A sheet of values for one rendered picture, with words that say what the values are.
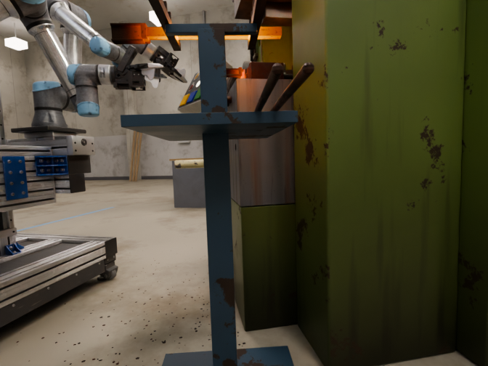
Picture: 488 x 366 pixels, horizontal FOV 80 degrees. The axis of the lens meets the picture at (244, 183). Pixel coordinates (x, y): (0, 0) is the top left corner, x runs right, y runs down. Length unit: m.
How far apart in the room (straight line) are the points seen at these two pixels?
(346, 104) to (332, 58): 0.13
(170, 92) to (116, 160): 3.21
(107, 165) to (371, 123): 11.24
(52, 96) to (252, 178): 1.10
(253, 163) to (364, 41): 0.49
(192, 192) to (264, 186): 2.92
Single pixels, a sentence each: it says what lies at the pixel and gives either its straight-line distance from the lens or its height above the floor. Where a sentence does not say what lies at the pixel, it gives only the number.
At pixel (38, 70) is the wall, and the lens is 14.25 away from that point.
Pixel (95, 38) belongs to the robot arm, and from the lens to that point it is 1.54.
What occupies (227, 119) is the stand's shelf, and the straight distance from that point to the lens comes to 0.50.
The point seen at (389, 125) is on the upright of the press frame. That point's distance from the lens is 0.93.
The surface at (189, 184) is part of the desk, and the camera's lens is 3.92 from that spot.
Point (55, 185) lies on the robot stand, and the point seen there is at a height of 0.54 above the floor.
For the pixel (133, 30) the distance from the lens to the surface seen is 0.91.
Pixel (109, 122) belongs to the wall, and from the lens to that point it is 11.76.
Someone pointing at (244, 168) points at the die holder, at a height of 0.61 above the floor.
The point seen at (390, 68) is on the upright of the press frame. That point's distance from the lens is 0.96.
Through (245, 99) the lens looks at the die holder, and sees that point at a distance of 1.04.
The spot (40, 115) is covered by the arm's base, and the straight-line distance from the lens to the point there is 1.71.
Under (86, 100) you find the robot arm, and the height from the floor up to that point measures 0.88.
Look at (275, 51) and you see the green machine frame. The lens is 1.56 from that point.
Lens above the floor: 0.64
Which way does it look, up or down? 5 degrees down
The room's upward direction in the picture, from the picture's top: 2 degrees counter-clockwise
